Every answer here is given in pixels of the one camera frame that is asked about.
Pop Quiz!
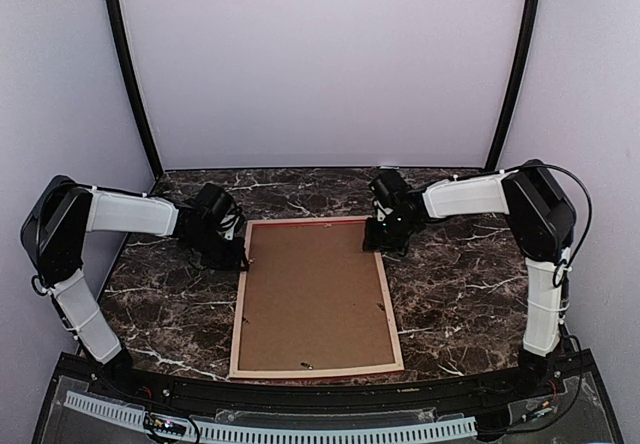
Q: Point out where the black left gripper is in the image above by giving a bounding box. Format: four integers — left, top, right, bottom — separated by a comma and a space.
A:
185, 226, 249, 271

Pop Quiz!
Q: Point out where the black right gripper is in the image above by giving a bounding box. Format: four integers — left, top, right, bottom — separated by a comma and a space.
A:
364, 211, 418, 252

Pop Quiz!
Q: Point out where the brown cardboard backing board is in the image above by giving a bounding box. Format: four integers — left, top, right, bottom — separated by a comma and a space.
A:
236, 221, 396, 370

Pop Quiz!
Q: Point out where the red wooden picture frame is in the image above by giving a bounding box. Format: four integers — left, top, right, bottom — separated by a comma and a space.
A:
228, 215, 405, 380

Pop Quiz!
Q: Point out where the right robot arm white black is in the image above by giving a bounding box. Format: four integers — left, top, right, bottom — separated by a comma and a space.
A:
363, 159, 584, 358

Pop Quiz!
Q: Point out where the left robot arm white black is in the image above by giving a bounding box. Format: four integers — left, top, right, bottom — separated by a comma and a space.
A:
20, 175, 249, 400

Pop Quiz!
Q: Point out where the black front rail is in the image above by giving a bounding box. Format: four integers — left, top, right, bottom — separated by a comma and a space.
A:
54, 353, 591, 418

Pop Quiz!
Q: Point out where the white slotted cable duct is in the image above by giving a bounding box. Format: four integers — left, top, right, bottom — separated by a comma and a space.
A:
63, 391, 477, 443

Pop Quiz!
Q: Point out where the left black corner post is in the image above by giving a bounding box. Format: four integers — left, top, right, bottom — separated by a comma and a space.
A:
105, 0, 164, 179

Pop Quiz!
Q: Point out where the black corner post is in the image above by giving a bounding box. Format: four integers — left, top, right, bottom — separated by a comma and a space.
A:
105, 0, 164, 179
484, 0, 539, 171

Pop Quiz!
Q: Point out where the right black corner post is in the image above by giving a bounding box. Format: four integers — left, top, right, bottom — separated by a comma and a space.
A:
484, 0, 539, 171

